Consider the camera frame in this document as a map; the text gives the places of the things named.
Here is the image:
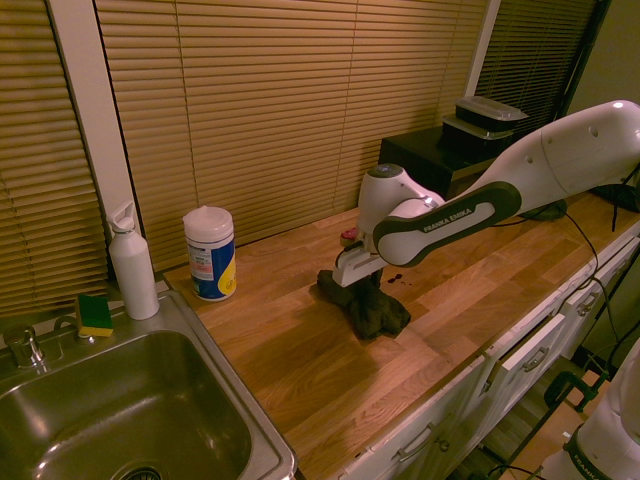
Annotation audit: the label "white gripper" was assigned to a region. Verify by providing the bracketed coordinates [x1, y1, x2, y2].
[333, 247, 387, 289]

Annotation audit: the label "dark cloth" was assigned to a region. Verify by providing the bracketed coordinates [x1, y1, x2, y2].
[313, 268, 413, 343]

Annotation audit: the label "black box appliance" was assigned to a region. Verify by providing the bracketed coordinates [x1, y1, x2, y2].
[377, 130, 507, 202]

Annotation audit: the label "white wipes canister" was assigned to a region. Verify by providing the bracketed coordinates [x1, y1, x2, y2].
[181, 204, 239, 303]

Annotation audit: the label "wide tan window blind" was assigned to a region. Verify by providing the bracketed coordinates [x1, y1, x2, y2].
[94, 0, 489, 272]

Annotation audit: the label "black plastic food container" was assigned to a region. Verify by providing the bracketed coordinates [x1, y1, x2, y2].
[440, 113, 517, 152]

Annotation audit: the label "white open cabinet drawer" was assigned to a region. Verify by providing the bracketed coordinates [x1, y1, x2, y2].
[498, 313, 567, 372]

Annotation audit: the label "black lidded food container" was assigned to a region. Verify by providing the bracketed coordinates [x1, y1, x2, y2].
[453, 95, 531, 133]

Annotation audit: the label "white water bottle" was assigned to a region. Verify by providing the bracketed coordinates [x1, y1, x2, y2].
[106, 200, 162, 322]

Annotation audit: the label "black green clamp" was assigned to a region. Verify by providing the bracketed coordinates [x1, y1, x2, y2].
[543, 369, 609, 414]

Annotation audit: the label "green yellow sponge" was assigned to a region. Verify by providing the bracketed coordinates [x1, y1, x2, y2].
[75, 293, 114, 340]

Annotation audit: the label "stainless steel sink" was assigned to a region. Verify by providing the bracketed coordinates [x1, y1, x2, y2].
[0, 289, 299, 480]

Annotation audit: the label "narrow dark window blind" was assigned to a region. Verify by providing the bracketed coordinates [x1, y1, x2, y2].
[474, 0, 599, 137]

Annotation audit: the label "metal drawer handle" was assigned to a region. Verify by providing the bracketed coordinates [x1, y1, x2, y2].
[521, 346, 550, 372]
[397, 422, 437, 462]

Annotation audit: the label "black cable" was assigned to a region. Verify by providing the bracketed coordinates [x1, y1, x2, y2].
[563, 208, 640, 361]

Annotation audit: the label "white window frame post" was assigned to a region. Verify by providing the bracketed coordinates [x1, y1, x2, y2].
[45, 0, 152, 281]

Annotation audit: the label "black camera stand pole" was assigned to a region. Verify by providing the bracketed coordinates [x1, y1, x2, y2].
[558, 0, 612, 117]

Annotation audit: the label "metal faucet handle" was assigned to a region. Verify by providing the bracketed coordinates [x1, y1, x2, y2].
[3, 323, 47, 371]

